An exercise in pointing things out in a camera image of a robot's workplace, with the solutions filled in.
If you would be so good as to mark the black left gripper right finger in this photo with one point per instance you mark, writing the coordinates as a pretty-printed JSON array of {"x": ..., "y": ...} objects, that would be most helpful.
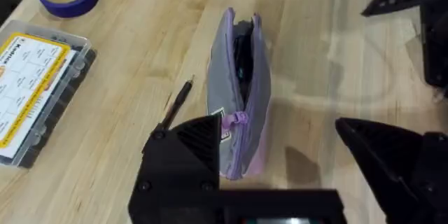
[{"x": 392, "y": 161}]

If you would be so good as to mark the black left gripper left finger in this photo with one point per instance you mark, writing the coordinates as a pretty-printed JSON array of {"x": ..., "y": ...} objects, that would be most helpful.
[{"x": 175, "y": 168}]

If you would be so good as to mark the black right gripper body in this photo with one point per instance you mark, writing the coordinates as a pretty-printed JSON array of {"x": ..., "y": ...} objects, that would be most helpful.
[{"x": 435, "y": 45}]

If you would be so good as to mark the grey and purple zip bag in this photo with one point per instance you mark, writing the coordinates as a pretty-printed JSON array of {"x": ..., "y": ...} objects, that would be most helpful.
[{"x": 241, "y": 94}]

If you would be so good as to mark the black pen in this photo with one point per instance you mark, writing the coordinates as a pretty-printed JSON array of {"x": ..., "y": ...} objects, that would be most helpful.
[{"x": 176, "y": 105}]

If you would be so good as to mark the clear plastic box yellow label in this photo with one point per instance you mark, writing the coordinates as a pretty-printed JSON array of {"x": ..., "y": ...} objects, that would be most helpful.
[{"x": 33, "y": 91}]

